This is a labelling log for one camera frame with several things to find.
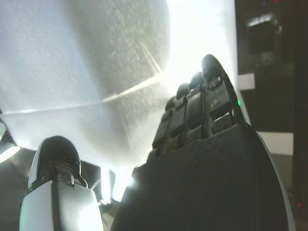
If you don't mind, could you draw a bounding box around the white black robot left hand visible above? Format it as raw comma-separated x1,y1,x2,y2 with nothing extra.
20,54,297,231

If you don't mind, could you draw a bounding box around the white foam lid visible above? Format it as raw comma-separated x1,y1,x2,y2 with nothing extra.
0,0,238,169

